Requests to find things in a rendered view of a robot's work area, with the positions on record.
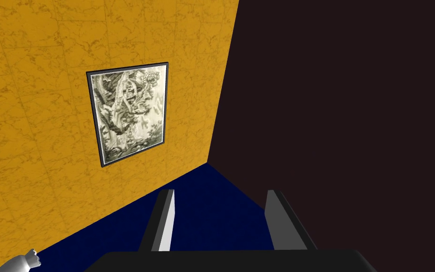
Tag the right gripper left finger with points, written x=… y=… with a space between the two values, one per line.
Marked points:
x=160 y=226

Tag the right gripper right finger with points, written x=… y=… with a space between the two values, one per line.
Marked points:
x=283 y=226

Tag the framed grey tree picture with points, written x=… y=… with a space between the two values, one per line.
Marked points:
x=128 y=113

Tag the white rounded object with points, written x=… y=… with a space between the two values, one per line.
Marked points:
x=19 y=263

